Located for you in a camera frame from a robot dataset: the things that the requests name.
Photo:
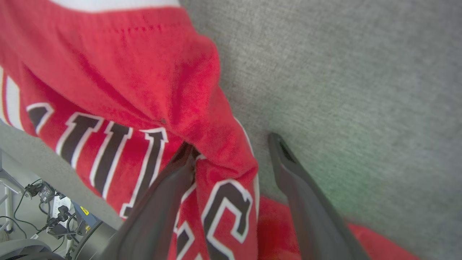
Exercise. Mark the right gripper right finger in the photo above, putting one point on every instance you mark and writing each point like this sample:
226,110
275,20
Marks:
310,209

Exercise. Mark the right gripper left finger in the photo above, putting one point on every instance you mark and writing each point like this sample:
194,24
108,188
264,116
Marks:
155,216

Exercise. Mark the red and white jersey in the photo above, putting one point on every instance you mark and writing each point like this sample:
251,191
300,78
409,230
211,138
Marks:
126,72

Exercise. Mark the grey metal cylinder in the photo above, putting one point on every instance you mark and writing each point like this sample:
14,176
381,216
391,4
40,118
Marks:
95,240

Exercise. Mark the blue box with yellow label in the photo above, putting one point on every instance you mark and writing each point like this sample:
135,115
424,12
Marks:
86,216

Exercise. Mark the white power strip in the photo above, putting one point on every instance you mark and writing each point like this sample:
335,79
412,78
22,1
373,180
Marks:
57,206

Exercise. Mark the black power adapter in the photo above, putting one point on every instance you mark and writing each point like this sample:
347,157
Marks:
45,192

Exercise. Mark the grey fabric sofa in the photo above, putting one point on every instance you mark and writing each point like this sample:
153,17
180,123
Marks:
343,90

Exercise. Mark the white metal frame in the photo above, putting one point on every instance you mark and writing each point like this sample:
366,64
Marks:
6,187

